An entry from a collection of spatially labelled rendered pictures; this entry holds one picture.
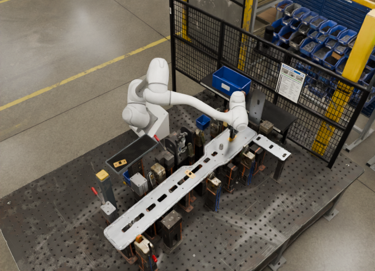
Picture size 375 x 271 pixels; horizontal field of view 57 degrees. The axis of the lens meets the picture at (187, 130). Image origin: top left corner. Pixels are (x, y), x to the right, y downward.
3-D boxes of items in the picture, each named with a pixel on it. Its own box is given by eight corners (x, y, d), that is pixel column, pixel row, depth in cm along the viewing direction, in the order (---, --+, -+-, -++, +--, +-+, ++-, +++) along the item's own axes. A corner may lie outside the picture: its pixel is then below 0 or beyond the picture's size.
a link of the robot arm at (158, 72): (125, 106, 300) (126, 81, 304) (143, 108, 306) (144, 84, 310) (149, 83, 230) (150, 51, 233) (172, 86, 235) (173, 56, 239)
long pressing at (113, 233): (122, 255, 210) (122, 254, 209) (100, 231, 221) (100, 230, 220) (259, 134, 278) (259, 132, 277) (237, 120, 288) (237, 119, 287)
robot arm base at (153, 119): (133, 126, 314) (129, 125, 310) (146, 106, 310) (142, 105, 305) (144, 138, 305) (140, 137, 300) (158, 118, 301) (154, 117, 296)
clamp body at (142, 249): (150, 281, 229) (145, 258, 202) (135, 265, 235) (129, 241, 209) (162, 269, 234) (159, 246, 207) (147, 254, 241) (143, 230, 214)
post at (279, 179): (279, 184, 280) (287, 162, 259) (268, 176, 285) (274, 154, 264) (284, 179, 283) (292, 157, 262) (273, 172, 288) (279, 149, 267)
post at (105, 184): (111, 216, 260) (101, 183, 228) (105, 209, 264) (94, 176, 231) (119, 209, 264) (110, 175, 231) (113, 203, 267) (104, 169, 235)
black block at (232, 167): (231, 196, 273) (235, 174, 251) (220, 188, 278) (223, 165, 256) (237, 189, 277) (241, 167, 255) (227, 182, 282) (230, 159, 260)
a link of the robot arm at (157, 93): (169, 103, 232) (171, 83, 234) (142, 101, 229) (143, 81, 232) (168, 107, 244) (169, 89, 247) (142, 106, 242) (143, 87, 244)
